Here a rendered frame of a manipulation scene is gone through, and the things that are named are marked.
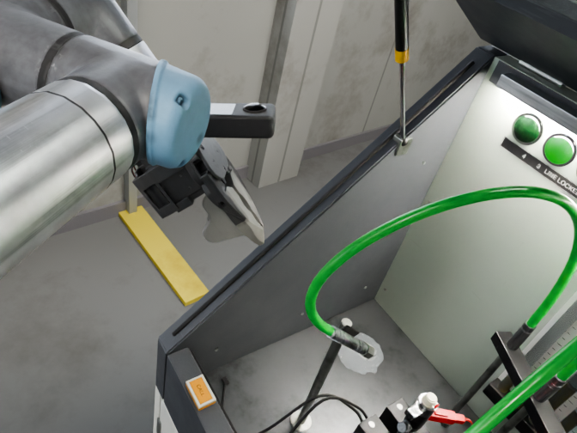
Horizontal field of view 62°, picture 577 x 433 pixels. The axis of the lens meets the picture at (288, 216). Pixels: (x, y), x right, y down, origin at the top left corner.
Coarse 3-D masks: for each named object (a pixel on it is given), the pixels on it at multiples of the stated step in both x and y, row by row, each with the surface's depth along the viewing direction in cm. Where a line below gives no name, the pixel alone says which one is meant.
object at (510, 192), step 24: (480, 192) 54; (504, 192) 54; (528, 192) 54; (552, 192) 55; (408, 216) 54; (576, 216) 58; (360, 240) 56; (576, 240) 62; (336, 264) 57; (576, 264) 65; (312, 288) 60; (552, 288) 70; (312, 312) 63
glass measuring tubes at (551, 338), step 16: (576, 304) 73; (560, 320) 76; (576, 320) 76; (544, 336) 79; (560, 336) 77; (528, 352) 82; (544, 352) 80; (496, 384) 90; (512, 384) 87; (576, 384) 76; (496, 400) 89; (560, 400) 79; (576, 400) 79; (512, 416) 87; (528, 416) 86; (560, 416) 82; (576, 416) 77; (528, 432) 85; (576, 432) 80
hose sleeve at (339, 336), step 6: (336, 330) 67; (342, 330) 69; (330, 336) 67; (336, 336) 67; (342, 336) 68; (348, 336) 69; (342, 342) 68; (348, 342) 69; (354, 342) 70; (360, 342) 71; (354, 348) 70; (360, 348) 71; (366, 348) 71
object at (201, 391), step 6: (198, 378) 78; (192, 384) 77; (198, 384) 78; (204, 384) 78; (198, 390) 77; (204, 390) 77; (198, 396) 76; (204, 396) 76; (210, 396) 76; (204, 402) 76
